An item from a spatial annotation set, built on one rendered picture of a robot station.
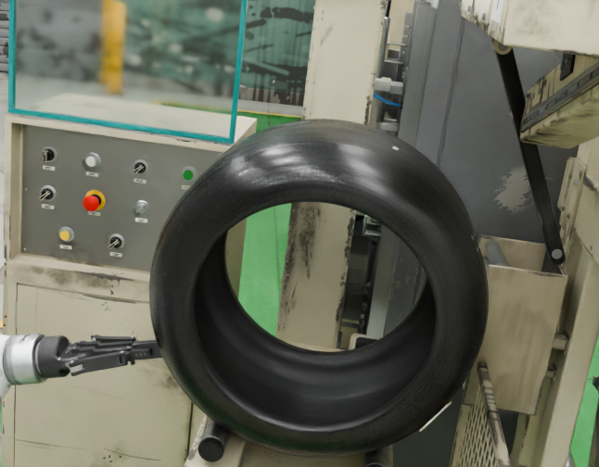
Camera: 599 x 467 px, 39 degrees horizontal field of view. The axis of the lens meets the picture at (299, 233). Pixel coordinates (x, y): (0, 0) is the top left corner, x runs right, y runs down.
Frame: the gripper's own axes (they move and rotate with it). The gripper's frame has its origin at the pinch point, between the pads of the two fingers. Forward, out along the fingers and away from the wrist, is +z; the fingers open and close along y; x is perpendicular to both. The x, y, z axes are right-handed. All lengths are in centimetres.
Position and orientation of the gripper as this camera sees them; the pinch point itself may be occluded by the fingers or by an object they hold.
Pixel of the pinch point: (153, 348)
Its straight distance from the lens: 154.1
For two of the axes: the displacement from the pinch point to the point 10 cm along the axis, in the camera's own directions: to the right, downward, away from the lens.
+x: 1.3, 9.5, 2.8
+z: 9.9, -1.0, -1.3
